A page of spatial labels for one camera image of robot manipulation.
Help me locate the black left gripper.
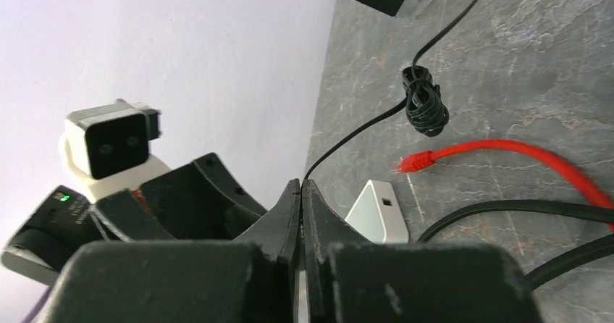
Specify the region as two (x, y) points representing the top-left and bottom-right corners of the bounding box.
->
(1, 185), (174, 286)

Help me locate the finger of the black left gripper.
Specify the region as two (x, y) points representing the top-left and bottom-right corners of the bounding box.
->
(140, 153), (266, 240)

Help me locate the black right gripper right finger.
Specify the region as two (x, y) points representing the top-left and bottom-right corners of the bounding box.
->
(301, 180), (542, 322)

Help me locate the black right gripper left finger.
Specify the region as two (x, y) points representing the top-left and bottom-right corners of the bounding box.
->
(39, 179), (300, 322)

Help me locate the short red ethernet cable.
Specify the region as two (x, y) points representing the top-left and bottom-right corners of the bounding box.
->
(395, 139), (614, 233)

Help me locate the black power adapter with cord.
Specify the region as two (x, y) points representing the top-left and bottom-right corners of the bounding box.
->
(303, 0), (479, 181)

